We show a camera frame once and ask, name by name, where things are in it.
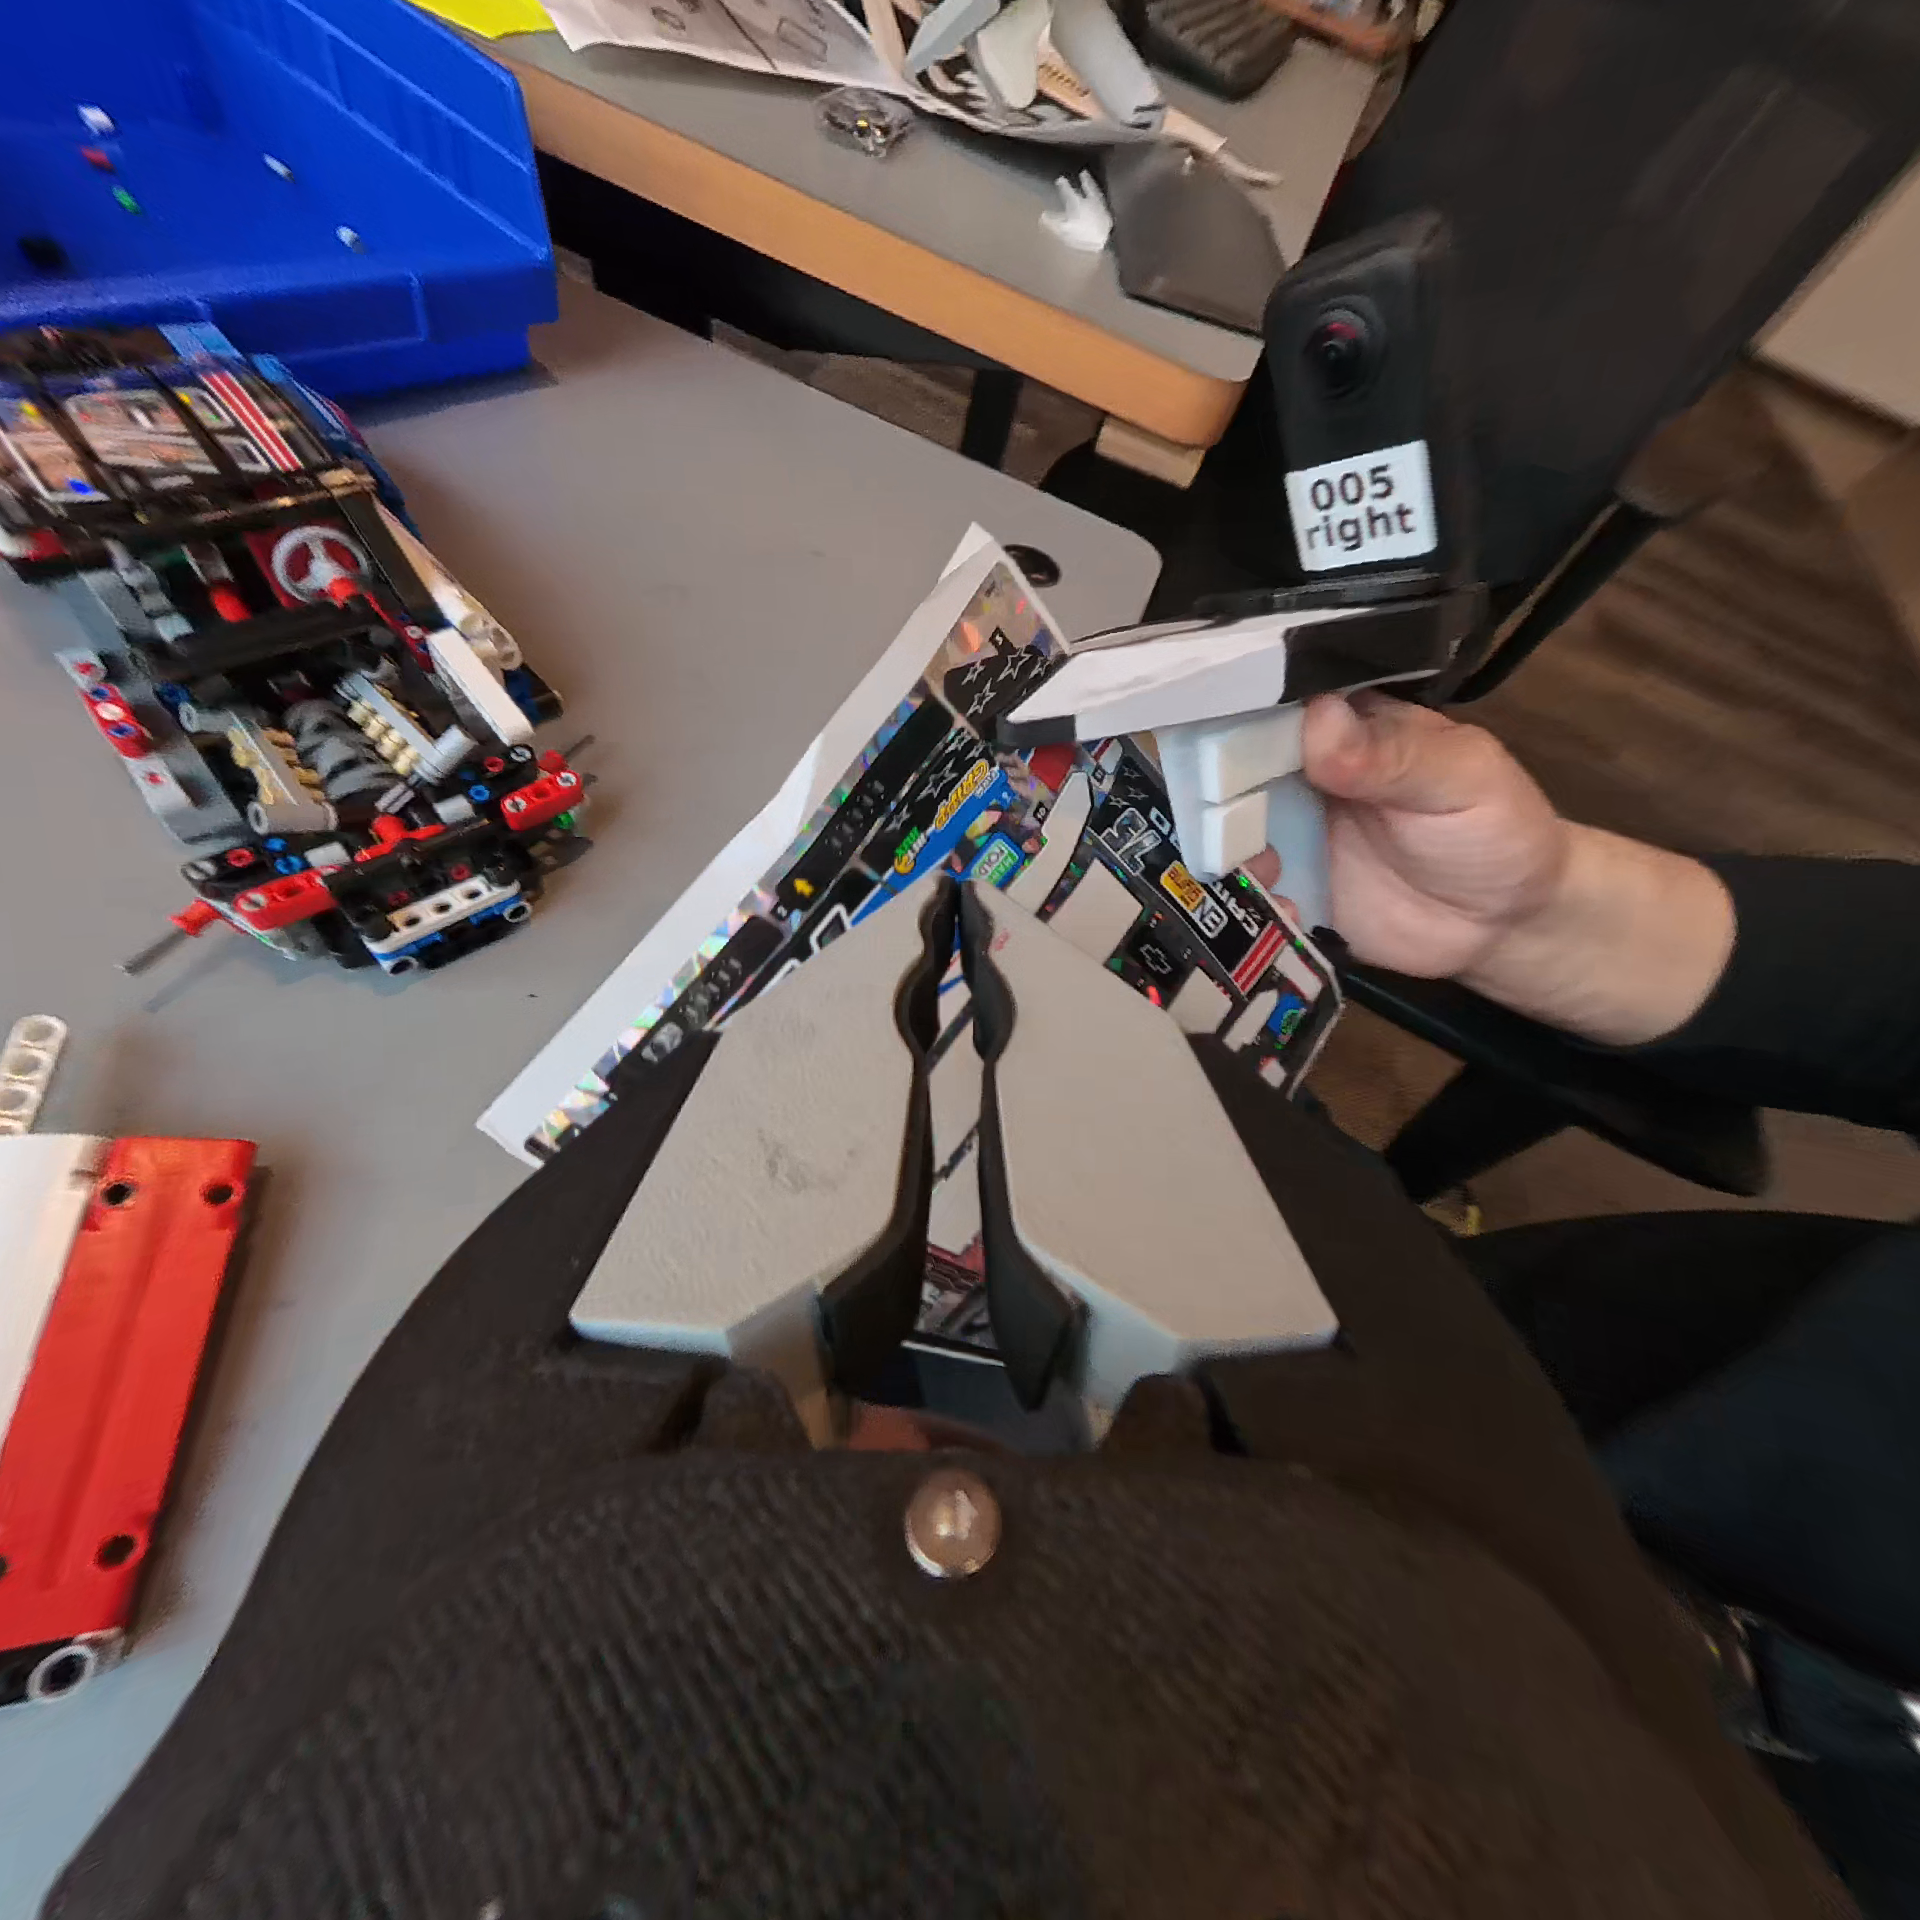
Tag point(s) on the black mesh-back chair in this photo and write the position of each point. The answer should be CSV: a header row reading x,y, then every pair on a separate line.
x,y
1622,182

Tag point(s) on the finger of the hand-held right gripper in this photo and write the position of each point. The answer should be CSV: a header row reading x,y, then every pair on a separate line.
x,y
1170,682

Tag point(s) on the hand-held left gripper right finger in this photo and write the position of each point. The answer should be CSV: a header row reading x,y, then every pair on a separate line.
x,y
1154,1184

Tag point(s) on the holographic sticker sheet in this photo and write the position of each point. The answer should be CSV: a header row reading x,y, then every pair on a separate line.
x,y
839,809

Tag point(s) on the printed paper sheets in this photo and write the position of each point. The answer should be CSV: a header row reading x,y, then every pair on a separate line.
x,y
720,37

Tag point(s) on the grey desk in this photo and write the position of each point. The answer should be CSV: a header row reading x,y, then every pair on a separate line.
x,y
720,494

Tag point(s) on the brick-built toy race car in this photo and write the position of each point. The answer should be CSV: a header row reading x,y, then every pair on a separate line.
x,y
299,674

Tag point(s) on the person's dark clothing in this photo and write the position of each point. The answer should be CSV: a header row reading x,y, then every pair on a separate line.
x,y
1770,1425

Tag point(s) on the white plastic piece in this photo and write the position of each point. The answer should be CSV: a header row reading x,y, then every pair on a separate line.
x,y
1076,212

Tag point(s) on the red and white brick panel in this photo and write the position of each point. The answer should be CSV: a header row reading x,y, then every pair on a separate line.
x,y
119,1350

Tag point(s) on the wood-edged grey table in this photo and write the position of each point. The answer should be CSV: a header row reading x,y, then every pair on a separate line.
x,y
839,212

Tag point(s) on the blue plastic bin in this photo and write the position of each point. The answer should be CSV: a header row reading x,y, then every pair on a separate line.
x,y
299,135

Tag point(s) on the yellow paper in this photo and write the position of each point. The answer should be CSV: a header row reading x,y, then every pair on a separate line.
x,y
481,12

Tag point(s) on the person's right forearm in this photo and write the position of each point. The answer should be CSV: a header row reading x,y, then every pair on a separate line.
x,y
1800,960

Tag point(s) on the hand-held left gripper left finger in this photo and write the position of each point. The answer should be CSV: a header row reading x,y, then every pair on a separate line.
x,y
764,1172

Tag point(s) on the person's right hand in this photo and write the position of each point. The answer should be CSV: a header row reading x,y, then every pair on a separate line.
x,y
1425,856

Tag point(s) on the clear plastic bag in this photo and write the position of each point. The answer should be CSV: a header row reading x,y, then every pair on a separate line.
x,y
867,120

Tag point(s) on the dark grey flat plate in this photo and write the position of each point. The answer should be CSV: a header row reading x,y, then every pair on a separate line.
x,y
1200,241

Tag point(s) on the black keyboard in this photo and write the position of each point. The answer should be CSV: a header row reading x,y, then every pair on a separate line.
x,y
1214,37

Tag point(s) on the black armrest chair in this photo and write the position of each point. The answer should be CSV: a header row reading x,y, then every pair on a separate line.
x,y
1576,1096

